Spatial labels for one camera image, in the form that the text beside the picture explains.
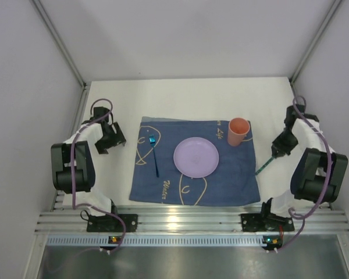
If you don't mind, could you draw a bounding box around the spoon with green handle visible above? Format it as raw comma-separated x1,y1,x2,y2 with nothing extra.
255,156,275,176

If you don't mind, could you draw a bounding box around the orange plastic cup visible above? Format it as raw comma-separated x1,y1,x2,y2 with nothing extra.
227,117,250,146

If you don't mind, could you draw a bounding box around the blue cloth placemat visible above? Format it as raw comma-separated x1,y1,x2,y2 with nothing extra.
129,117,261,206

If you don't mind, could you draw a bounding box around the purple plastic plate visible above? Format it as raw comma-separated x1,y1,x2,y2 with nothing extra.
173,137,219,178

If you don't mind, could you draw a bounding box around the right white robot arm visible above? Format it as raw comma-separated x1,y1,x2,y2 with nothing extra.
261,105,348,220

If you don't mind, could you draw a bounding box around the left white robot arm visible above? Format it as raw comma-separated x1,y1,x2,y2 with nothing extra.
51,106,126,217

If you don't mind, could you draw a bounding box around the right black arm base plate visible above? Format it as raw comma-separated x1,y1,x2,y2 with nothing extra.
240,213,266,233

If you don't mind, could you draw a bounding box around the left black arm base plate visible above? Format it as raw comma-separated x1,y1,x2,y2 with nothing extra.
86,214,138,233

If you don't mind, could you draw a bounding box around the perforated grey cable tray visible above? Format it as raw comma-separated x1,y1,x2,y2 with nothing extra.
46,235,283,248

